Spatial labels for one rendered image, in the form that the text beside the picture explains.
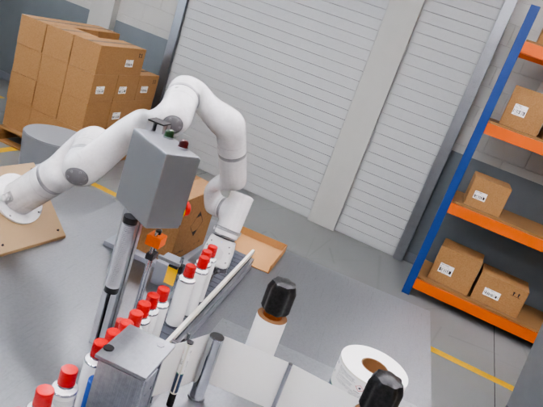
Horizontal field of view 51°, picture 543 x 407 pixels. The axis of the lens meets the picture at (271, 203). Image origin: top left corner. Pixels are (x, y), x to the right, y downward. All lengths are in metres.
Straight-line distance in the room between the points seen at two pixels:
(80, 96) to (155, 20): 1.84
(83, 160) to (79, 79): 3.38
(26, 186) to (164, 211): 0.79
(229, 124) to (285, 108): 4.30
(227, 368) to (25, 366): 0.51
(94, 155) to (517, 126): 3.76
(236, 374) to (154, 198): 0.50
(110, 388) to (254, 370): 0.44
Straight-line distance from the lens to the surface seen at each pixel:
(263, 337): 1.62
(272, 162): 6.08
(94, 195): 2.70
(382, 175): 5.77
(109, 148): 1.82
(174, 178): 1.33
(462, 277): 5.16
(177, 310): 1.75
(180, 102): 1.65
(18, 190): 2.09
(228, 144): 1.72
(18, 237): 2.13
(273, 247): 2.71
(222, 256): 1.93
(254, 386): 1.52
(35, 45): 5.48
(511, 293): 5.18
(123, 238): 1.42
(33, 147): 4.01
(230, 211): 1.92
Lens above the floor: 1.83
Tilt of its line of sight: 18 degrees down
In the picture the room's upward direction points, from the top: 19 degrees clockwise
